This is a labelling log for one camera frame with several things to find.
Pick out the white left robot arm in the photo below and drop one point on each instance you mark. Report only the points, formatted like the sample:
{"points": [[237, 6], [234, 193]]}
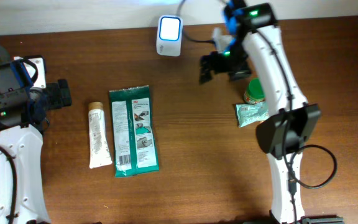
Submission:
{"points": [[25, 99]]}

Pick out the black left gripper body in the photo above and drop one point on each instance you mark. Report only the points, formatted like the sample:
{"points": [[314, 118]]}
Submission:
{"points": [[56, 96]]}

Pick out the green wipes package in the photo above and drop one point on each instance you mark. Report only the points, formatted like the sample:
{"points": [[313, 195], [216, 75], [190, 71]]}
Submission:
{"points": [[134, 143]]}

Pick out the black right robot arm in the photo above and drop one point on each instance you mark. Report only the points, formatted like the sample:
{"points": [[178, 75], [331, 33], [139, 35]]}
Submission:
{"points": [[254, 34]]}

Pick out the white cream tube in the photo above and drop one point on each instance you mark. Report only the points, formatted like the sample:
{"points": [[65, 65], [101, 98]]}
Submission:
{"points": [[99, 149]]}

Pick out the mint green snack packet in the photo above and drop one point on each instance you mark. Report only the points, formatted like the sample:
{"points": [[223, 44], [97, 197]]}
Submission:
{"points": [[248, 114]]}

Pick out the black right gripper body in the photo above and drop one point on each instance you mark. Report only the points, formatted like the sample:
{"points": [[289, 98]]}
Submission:
{"points": [[235, 58]]}

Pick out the green lidded jar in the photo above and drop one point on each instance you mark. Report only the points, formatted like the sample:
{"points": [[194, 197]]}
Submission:
{"points": [[254, 93]]}

